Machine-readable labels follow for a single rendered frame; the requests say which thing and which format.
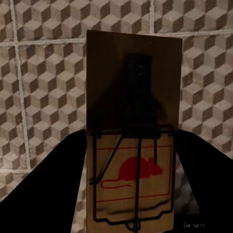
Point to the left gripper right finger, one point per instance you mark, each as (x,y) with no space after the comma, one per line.
(210,175)

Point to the mousetrap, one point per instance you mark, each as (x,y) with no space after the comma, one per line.
(133,86)

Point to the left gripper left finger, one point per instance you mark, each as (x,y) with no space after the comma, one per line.
(45,201)

